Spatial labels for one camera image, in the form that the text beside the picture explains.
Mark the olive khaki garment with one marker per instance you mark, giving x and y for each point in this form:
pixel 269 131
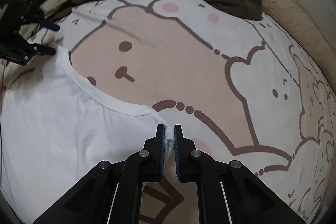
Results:
pixel 49 7

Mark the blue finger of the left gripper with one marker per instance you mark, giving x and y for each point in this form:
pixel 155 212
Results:
pixel 43 50
pixel 49 25

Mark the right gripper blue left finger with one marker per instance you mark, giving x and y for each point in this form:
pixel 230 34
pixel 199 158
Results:
pixel 111 193

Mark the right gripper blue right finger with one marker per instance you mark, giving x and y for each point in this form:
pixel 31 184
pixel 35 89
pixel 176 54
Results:
pixel 227 192

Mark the beige rolled comforter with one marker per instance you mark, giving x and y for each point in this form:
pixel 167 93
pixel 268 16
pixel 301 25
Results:
pixel 295 18

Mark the bear pattern bed blanket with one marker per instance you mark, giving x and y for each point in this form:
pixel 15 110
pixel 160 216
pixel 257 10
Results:
pixel 241 89

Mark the white t-shirt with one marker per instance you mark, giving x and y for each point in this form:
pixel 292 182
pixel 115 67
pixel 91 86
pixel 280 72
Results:
pixel 56 126

